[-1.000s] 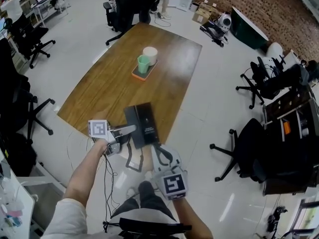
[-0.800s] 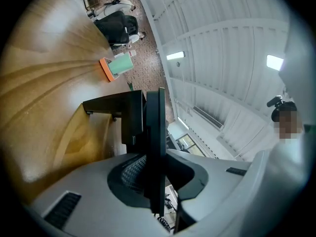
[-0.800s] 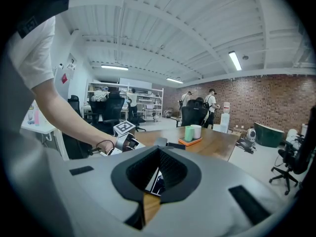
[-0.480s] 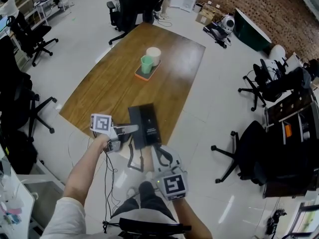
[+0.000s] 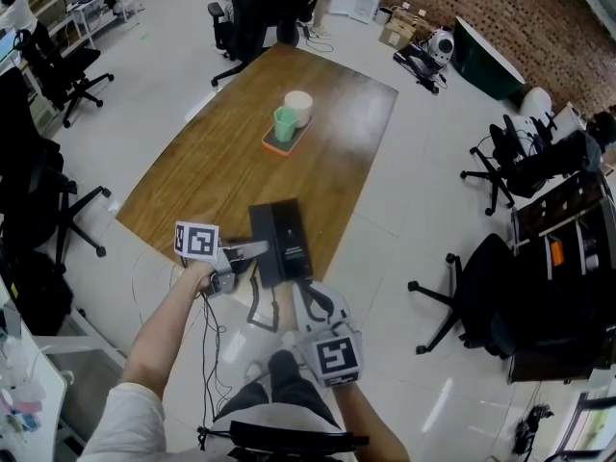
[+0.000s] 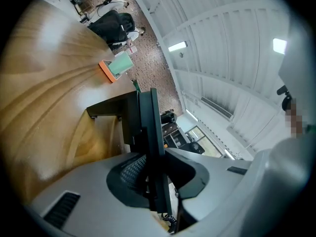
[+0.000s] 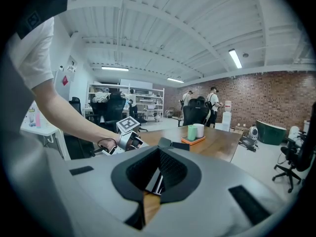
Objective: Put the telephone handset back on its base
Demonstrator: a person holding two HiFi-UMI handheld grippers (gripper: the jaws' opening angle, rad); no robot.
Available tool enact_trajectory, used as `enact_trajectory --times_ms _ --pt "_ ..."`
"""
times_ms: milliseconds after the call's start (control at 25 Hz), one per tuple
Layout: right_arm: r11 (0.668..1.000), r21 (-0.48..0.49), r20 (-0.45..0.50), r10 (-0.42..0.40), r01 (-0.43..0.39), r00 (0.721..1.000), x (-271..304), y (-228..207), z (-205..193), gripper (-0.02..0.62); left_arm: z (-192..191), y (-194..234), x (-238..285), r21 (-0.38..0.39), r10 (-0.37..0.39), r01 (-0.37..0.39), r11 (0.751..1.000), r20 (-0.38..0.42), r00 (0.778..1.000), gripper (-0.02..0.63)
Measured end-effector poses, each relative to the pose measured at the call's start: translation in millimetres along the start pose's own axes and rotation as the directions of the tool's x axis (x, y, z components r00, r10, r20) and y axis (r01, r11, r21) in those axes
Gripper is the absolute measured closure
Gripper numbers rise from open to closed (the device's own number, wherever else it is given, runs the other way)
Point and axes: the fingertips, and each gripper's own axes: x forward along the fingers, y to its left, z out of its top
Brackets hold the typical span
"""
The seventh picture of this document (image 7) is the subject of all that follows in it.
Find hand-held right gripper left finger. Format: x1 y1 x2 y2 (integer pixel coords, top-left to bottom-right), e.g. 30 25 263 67
65 145 162 237

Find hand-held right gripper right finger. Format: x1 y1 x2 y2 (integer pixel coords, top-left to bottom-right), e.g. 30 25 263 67
145 146 291 237

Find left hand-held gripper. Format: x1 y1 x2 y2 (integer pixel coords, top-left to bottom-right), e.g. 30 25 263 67
101 116 174 156

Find person's left forearm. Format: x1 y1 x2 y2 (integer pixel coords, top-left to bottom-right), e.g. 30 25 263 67
31 77 121 153

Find person's left hand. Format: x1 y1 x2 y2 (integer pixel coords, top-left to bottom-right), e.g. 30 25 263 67
127 136 143 150

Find green cup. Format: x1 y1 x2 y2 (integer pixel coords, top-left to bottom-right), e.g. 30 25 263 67
187 124 198 141

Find orange tray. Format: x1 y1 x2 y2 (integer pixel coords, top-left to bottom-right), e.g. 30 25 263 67
181 135 206 146

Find white cup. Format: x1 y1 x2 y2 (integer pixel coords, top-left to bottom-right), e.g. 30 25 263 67
193 123 205 138

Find white shelving rack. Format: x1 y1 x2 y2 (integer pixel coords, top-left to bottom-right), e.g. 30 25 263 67
87 82 165 123

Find black wrist band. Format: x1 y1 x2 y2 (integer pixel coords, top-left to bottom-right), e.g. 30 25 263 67
97 138 117 151

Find wooden table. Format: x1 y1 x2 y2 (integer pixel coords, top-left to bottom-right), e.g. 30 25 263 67
138 125 241 226

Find black floor case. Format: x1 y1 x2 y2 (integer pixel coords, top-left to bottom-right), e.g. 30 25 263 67
238 135 258 153

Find white water dispenser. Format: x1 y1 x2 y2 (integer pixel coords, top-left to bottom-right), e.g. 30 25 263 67
221 100 233 130

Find cardboard boxes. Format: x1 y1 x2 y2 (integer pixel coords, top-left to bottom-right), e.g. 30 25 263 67
233 123 250 136

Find white dome pet carrier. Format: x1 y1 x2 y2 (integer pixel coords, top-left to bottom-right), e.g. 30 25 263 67
248 124 259 140

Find white desk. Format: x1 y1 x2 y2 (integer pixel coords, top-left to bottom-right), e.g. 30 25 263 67
20 100 65 161

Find white garment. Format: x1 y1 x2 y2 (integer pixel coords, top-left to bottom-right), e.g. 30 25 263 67
93 90 111 103

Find clear tumbler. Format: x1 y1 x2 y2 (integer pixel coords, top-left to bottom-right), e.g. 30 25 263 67
28 107 37 127

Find person's white shirt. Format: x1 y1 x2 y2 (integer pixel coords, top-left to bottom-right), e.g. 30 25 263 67
0 16 72 237

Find person's black chest harness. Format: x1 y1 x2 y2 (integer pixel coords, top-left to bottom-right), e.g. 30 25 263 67
16 0 70 40

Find white wall poster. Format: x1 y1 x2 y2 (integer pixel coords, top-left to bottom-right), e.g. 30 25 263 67
67 55 78 74

